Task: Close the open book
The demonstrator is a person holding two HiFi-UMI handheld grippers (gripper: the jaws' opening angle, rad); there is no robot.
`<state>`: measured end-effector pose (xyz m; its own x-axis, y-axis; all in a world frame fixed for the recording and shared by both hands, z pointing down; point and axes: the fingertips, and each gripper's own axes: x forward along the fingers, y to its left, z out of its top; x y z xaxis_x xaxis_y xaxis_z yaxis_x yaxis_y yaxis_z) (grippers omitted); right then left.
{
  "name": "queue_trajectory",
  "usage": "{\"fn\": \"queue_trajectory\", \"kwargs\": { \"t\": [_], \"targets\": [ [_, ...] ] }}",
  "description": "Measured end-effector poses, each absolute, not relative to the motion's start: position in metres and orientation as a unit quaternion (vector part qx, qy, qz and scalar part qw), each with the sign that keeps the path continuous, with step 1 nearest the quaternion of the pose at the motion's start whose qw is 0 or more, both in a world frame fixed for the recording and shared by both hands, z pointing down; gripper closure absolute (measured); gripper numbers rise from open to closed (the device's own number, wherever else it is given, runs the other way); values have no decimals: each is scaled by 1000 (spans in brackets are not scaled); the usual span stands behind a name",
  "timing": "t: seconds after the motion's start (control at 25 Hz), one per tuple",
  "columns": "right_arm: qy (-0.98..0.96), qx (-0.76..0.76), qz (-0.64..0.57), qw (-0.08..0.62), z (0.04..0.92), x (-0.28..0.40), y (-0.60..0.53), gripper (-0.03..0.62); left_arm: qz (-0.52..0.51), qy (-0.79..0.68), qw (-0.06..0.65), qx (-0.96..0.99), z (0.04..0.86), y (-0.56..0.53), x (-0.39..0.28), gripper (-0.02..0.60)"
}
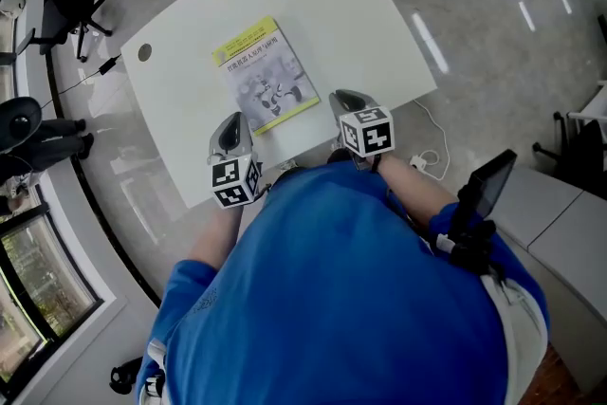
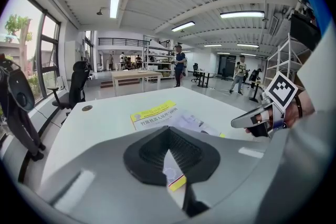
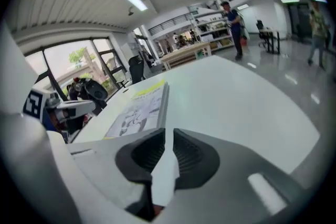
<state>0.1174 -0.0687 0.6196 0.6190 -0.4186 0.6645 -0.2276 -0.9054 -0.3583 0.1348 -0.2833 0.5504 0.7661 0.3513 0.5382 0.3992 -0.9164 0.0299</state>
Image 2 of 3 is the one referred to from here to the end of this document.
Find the black mezzanine railing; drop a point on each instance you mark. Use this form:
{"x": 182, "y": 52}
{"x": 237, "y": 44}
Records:
{"x": 123, "y": 40}

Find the black pedestal table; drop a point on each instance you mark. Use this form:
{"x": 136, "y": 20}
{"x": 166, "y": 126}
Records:
{"x": 254, "y": 99}

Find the white storage shelf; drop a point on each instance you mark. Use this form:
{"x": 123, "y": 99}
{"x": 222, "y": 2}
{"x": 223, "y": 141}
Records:
{"x": 157, "y": 60}

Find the desk with black legs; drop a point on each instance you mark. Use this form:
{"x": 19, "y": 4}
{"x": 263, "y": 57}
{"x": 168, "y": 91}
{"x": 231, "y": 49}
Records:
{"x": 204, "y": 72}

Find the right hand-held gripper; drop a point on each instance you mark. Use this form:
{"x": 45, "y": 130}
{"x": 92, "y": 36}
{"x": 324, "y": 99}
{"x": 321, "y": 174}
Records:
{"x": 281, "y": 90}

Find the black office chair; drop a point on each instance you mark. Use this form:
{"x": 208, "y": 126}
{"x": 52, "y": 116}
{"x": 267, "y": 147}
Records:
{"x": 197, "y": 70}
{"x": 77, "y": 84}
{"x": 225, "y": 73}

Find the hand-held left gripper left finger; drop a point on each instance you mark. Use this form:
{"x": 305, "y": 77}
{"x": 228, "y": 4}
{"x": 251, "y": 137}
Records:
{"x": 92, "y": 165}

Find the wooden table with white legs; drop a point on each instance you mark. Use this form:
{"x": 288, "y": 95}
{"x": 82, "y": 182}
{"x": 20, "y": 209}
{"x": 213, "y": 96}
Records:
{"x": 136, "y": 74}

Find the person's right hand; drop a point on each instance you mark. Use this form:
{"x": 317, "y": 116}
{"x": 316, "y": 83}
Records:
{"x": 258, "y": 120}

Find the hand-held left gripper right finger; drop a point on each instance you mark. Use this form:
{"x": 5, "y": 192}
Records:
{"x": 236, "y": 170}

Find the white book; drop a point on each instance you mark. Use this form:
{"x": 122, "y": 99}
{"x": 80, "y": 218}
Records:
{"x": 155, "y": 114}

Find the black framed window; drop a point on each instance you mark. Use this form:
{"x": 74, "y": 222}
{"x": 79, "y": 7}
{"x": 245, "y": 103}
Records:
{"x": 26, "y": 47}

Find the white metal shelf rack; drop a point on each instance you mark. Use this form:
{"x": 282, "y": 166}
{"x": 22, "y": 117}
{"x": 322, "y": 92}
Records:
{"x": 288, "y": 65}

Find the person's right forearm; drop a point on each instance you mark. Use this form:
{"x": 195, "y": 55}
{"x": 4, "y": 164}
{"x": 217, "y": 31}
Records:
{"x": 307, "y": 107}

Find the black phone on mount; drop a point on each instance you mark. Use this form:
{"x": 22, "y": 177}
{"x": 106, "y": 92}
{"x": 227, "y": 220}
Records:
{"x": 304, "y": 31}

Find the ceiling strip light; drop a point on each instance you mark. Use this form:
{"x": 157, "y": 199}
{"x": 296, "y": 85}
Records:
{"x": 183, "y": 26}
{"x": 248, "y": 45}
{"x": 212, "y": 45}
{"x": 115, "y": 5}
{"x": 241, "y": 15}

